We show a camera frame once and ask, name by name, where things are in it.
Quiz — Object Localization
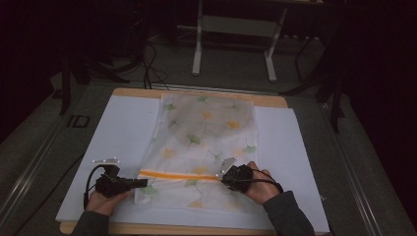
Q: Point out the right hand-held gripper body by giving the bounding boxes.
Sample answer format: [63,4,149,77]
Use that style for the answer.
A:
[217,156,256,194]

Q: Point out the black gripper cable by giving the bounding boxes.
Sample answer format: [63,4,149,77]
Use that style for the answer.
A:
[240,167,285,195]
[83,164,111,211]

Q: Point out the wooden table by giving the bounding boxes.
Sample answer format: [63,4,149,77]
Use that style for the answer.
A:
[58,87,330,236]

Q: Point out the white leaf-print mesh bag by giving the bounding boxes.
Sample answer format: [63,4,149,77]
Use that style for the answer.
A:
[134,92,261,214]

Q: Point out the white metal stand frame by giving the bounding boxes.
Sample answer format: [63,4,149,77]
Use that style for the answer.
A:
[191,0,290,84]

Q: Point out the white table mat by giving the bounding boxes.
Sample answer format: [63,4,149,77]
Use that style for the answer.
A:
[55,94,330,234]

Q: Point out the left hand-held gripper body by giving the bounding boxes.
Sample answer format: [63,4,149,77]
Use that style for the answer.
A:
[91,157,136,200]

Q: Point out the black floor cables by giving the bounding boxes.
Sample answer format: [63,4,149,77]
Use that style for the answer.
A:
[140,41,171,90]

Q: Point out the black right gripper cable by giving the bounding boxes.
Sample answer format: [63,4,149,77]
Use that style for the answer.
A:
[240,167,285,195]

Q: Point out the black floor bracket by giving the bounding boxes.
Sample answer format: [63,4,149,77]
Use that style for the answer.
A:
[66,114,91,129]

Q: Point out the grey metal floor rail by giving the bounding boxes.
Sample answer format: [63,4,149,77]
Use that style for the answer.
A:
[0,119,68,227]
[319,102,386,236]

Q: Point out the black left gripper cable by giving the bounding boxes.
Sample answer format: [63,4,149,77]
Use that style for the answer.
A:
[83,164,111,211]

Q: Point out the person's left hand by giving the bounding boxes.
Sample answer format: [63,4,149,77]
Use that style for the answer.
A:
[86,188,133,217]

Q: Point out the black metal stand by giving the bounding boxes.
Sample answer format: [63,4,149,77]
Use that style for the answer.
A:
[280,32,349,135]

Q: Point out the person's right hand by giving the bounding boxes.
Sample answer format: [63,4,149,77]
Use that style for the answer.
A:
[243,160,280,207]

